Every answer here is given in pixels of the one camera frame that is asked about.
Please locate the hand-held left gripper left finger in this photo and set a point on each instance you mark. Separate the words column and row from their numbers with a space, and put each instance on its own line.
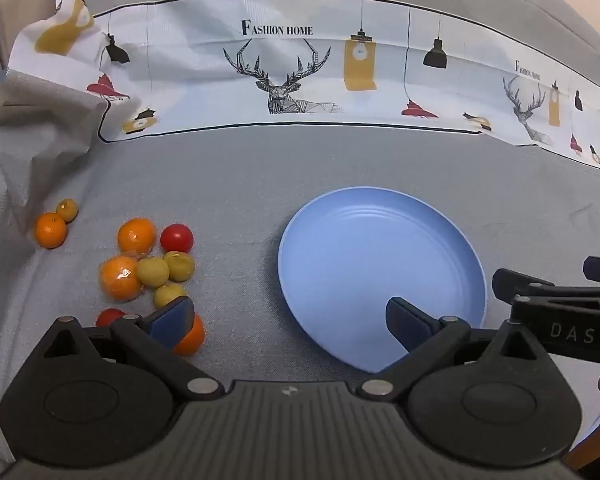
column 172, row 321

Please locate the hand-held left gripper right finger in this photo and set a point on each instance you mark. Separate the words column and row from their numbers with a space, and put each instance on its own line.
column 405, row 326

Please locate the light blue plate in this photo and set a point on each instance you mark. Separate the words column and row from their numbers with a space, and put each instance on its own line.
column 380, row 270

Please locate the red tomato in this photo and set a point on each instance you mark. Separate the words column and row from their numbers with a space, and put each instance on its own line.
column 108, row 318
column 176, row 238

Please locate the plastic-wrapped orange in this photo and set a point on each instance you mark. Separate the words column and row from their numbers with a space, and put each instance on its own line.
column 120, row 278

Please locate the small mandarin orange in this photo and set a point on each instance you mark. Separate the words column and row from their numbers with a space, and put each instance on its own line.
column 50, row 230

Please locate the small yellow-green fruit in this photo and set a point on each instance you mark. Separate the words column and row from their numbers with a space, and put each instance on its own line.
column 68, row 209

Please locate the white printed cloth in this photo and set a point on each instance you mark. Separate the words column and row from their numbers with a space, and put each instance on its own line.
column 205, row 85

